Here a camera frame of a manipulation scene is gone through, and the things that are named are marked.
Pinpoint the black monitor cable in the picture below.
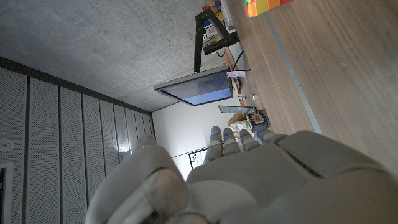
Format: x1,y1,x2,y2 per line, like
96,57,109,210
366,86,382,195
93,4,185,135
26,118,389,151
232,49,251,72

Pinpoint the flat white box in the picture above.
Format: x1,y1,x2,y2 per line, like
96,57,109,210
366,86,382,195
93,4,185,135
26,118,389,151
220,0,236,34

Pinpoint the whiteboard with blue writing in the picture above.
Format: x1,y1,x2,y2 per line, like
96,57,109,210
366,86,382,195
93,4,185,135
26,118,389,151
188,147,208,170

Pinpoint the round ceiling smoke detector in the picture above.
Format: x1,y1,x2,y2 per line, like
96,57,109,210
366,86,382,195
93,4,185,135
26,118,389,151
0,139,15,152

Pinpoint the computer monitor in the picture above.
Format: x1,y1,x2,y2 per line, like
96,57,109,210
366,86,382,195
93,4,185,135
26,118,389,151
154,64,234,107

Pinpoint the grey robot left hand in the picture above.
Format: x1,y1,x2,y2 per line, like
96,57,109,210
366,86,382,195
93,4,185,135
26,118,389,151
84,125,398,224

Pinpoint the multicoloured puzzle cube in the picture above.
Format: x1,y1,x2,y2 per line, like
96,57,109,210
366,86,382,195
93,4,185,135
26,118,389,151
243,0,293,18

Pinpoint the silver laptop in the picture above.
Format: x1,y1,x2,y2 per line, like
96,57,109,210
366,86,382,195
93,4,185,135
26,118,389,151
217,105,256,114

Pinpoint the printed cardboard box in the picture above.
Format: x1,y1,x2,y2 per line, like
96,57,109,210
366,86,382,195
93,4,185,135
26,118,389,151
202,12,226,47

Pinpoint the small blue yellow box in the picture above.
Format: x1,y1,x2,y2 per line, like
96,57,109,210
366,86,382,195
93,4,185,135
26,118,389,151
246,109,269,128

